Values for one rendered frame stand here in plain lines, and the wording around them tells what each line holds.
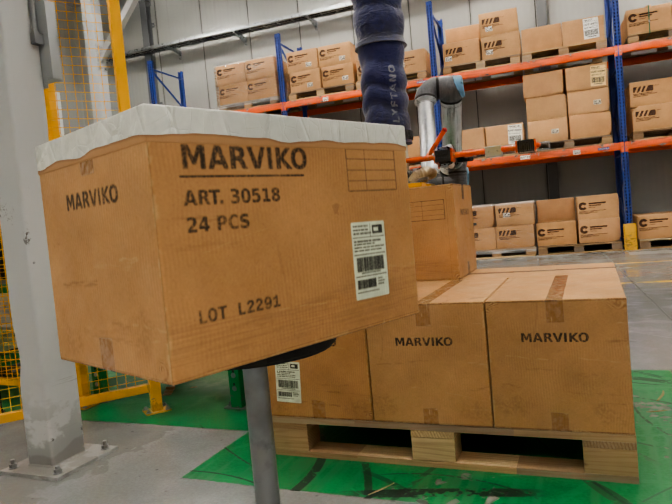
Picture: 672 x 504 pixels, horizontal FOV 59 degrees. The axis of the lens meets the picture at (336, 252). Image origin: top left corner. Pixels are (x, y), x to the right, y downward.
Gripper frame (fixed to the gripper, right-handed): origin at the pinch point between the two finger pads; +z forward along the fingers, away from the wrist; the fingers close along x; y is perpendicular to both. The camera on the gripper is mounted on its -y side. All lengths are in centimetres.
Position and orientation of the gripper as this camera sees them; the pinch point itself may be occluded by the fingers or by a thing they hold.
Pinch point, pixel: (449, 155)
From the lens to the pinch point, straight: 273.5
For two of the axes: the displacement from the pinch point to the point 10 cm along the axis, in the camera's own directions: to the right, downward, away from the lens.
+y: -9.3, 0.6, 3.6
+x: -0.9, -9.9, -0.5
